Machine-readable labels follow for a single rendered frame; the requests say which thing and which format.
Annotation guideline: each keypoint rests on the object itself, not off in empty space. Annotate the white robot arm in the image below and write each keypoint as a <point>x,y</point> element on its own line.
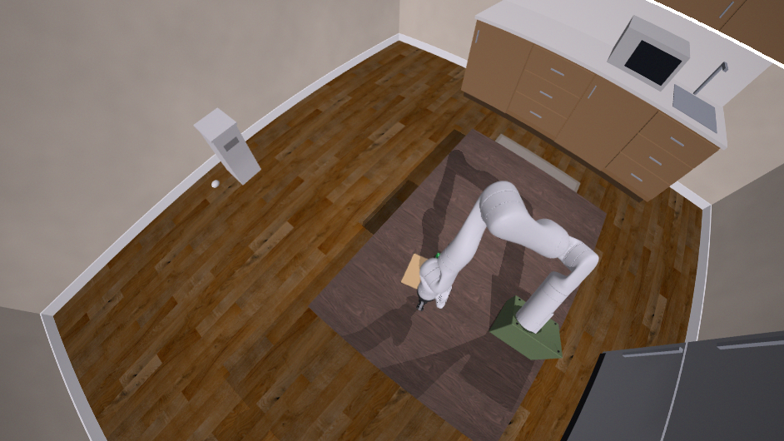
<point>501,208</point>

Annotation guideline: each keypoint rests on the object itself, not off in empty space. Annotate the beige square mat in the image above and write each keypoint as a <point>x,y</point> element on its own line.
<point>411,275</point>

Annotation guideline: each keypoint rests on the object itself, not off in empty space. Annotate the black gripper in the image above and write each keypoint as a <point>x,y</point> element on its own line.
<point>421,303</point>

